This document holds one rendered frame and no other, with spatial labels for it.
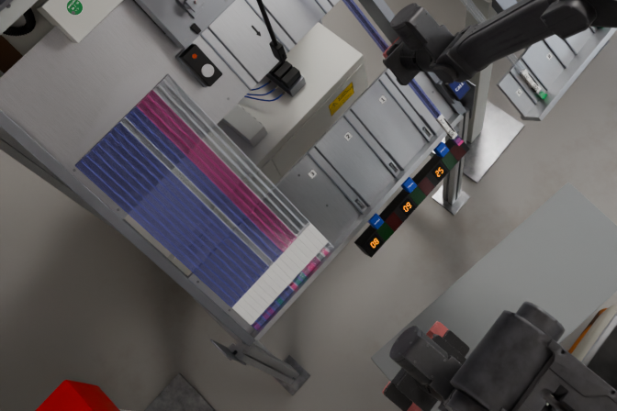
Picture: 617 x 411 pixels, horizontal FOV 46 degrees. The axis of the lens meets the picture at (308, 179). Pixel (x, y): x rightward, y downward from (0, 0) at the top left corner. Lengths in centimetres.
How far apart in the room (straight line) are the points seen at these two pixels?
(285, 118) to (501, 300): 67
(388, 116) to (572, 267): 52
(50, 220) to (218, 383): 82
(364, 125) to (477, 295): 45
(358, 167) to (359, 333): 82
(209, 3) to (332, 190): 47
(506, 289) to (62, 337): 146
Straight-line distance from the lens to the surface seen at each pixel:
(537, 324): 63
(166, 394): 236
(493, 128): 244
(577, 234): 173
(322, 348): 227
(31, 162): 156
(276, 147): 180
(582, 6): 88
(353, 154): 156
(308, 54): 189
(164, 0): 134
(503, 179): 239
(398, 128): 160
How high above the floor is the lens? 223
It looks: 68 degrees down
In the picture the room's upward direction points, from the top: 24 degrees counter-clockwise
